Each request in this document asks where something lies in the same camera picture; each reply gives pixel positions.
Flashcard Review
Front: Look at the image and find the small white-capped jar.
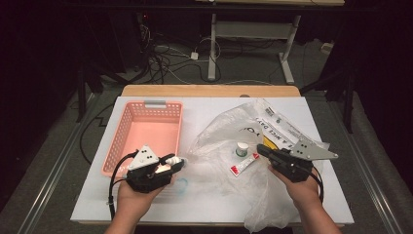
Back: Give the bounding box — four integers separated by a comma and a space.
235, 141, 249, 158

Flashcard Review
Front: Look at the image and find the black floor cable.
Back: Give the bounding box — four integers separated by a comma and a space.
79, 102, 115, 166

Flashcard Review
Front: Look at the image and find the white table board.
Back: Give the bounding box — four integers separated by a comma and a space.
70, 96, 356, 225

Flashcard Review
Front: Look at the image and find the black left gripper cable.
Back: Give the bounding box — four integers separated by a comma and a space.
108, 149, 139, 222

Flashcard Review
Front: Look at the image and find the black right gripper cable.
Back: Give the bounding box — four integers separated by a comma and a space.
308, 165, 325, 205

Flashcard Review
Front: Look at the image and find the clear smiley plastic bag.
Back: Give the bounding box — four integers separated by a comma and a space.
186, 97, 331, 234

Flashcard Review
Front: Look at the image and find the black metal stand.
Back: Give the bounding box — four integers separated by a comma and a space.
299, 62, 356, 135
75, 62, 105, 124

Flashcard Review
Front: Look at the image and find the white-legged desk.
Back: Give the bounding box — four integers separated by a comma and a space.
194, 0, 346, 86

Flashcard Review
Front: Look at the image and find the person's right hand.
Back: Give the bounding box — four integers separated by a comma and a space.
268, 165, 321, 210

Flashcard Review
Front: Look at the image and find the pink plastic basket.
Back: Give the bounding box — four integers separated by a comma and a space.
100, 99, 184, 179

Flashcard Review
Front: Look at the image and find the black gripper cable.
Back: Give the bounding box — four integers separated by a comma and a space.
308, 165, 325, 205
108, 149, 139, 222

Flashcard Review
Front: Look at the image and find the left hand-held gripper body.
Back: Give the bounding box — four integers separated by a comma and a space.
125, 144, 177, 194

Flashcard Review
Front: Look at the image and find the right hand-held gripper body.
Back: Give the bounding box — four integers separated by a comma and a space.
270, 139, 339, 183

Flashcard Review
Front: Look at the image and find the light wooden table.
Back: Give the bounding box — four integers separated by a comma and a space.
77, 84, 346, 228

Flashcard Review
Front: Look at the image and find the tangle of floor cables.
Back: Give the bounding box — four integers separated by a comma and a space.
138, 22, 222, 86

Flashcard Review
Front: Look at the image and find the metal floor rail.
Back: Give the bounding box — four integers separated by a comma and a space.
326, 97, 404, 234
13, 93, 100, 234

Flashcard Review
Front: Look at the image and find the red and white tube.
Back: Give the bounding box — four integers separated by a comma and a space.
229, 152, 260, 178

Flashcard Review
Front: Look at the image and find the person's left hand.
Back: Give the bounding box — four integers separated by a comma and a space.
115, 176, 173, 219

